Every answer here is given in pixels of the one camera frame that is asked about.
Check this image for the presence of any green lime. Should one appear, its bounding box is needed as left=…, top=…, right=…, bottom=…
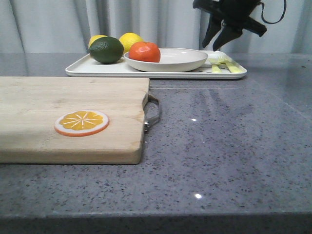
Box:
left=89, top=37, right=124, bottom=64

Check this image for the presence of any yellow lemon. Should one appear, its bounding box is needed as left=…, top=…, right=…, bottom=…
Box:
left=88, top=35, right=106, bottom=48
left=119, top=32, right=144, bottom=54

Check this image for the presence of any metal cutting board handle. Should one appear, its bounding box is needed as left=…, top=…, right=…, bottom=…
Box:
left=143, top=94, right=161, bottom=132

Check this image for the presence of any whole orange fruit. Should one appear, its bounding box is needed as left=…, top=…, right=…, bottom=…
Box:
left=128, top=41, right=161, bottom=63

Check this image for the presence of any yellow lemon left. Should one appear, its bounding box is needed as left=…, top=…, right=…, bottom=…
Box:
left=88, top=35, right=106, bottom=48

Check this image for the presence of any grey curtain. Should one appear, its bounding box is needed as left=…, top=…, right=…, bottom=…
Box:
left=0, top=0, right=312, bottom=54

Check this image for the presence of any yellow lemon right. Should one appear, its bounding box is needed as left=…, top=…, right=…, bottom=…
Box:
left=119, top=32, right=144, bottom=54

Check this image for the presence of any white rectangular tray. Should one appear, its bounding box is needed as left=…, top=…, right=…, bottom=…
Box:
left=65, top=51, right=247, bottom=79

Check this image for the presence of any yellow plastic knife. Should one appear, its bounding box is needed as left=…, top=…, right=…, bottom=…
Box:
left=208, top=58, right=222, bottom=73

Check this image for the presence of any yellow plastic fork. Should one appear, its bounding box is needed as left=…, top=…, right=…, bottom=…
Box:
left=218, top=55, right=241, bottom=73

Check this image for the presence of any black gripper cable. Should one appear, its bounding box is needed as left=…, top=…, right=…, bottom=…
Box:
left=260, top=0, right=287, bottom=24

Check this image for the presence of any orange slice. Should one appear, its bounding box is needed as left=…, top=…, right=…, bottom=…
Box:
left=54, top=110, right=109, bottom=137

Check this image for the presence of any cream round plate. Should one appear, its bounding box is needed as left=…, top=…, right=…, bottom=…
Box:
left=124, top=48, right=208, bottom=72

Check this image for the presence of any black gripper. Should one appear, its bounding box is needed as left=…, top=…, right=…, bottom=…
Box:
left=193, top=0, right=267, bottom=51

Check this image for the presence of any wooden cutting board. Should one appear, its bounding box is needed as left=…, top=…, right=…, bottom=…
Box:
left=0, top=77, right=150, bottom=164

